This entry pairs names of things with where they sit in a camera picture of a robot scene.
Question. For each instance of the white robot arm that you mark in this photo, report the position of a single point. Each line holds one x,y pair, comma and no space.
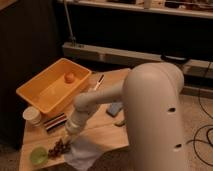
150,97

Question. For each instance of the green vegetable toy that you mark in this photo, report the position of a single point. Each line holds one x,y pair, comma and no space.
120,123

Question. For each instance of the long grey floor rail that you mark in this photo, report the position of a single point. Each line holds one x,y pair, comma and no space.
132,58

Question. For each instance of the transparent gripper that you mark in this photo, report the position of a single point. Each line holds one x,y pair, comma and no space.
66,138

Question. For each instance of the white paper cup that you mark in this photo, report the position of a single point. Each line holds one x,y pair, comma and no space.
32,115

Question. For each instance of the grey metal stand pole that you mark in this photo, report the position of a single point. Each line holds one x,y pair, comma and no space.
72,37

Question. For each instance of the small orange fruit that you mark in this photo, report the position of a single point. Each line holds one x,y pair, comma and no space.
69,78

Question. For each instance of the blue sponge block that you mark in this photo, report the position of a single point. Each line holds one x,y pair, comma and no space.
114,109

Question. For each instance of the striped black white block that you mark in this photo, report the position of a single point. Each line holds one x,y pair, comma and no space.
54,122

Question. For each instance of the dark grape bunch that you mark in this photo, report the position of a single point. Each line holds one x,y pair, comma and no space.
59,149

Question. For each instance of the white cloth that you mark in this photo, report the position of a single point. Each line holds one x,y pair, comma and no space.
82,154

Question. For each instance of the orange plastic bin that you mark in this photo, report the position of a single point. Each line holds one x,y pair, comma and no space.
48,91

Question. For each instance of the black white marker pen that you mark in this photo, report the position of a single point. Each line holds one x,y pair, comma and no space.
99,83

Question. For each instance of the wooden shelf board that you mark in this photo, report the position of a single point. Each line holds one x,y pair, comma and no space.
168,11

